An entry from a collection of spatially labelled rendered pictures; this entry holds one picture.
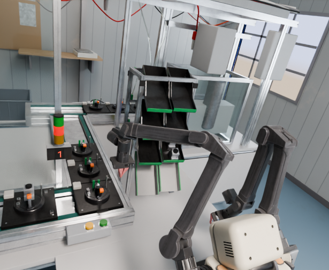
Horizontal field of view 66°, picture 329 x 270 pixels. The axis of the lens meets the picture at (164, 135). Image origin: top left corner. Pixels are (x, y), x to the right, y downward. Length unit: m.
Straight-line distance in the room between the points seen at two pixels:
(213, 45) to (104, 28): 2.73
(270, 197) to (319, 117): 3.01
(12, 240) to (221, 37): 1.96
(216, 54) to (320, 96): 2.15
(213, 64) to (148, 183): 1.22
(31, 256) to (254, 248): 0.99
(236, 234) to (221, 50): 1.70
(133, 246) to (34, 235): 0.48
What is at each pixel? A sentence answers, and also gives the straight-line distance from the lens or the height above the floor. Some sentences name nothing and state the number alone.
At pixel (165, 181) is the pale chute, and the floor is 1.03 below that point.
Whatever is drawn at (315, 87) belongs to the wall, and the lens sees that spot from 4.13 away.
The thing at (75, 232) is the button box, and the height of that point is 0.96.
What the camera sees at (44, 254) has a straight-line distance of 1.42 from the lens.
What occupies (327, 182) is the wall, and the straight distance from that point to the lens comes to 4.11.
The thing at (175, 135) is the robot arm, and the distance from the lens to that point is 0.95.
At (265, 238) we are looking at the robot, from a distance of 0.96.
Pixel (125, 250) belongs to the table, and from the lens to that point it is 1.41.
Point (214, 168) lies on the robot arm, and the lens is 0.86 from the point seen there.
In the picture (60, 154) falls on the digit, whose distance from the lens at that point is 1.45.
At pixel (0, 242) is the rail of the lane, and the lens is 1.41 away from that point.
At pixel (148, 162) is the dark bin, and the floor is 1.20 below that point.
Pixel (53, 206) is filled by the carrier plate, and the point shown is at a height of 0.97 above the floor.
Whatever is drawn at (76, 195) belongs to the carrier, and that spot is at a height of 0.97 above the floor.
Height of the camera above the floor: 1.95
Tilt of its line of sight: 25 degrees down
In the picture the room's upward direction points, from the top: 11 degrees clockwise
